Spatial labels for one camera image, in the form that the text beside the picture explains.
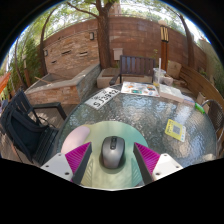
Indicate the slim leaning tree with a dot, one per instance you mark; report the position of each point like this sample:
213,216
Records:
189,43

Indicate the small blue and white box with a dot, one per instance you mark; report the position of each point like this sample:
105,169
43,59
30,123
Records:
189,100

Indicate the dark wooden slatted chair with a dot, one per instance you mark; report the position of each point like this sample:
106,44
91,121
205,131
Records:
136,65

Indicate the green plastic pack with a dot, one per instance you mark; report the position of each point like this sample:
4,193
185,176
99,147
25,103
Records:
200,108

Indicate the white plate with black characters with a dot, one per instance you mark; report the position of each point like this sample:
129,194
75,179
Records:
101,98

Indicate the colourful printed booklet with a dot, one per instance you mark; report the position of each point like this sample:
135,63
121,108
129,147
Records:
140,89

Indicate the grey and black computer mouse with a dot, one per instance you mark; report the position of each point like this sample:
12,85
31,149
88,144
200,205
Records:
113,153

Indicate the pale stone block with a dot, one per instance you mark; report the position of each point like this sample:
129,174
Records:
174,69

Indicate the black metal chair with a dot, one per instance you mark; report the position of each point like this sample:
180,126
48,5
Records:
23,130

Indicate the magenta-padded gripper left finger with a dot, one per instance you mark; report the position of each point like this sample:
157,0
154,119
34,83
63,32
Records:
55,166

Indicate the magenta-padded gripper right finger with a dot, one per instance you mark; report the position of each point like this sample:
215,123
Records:
168,165

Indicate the large forked tree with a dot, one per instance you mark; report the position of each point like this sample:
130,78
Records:
105,43

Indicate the wall lamp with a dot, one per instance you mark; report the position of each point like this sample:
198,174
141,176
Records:
46,52
91,36

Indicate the stone water basin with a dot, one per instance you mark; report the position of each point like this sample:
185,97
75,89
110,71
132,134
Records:
60,91

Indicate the yellow printed card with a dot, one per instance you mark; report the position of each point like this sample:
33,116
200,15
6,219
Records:
175,130

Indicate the wooden garden lamp post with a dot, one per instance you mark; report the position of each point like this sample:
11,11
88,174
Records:
164,50

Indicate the grey wall mailbox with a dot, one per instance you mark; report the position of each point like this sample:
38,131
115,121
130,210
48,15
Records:
118,54

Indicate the round pastel green mouse pad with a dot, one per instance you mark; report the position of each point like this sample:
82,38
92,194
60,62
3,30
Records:
100,131

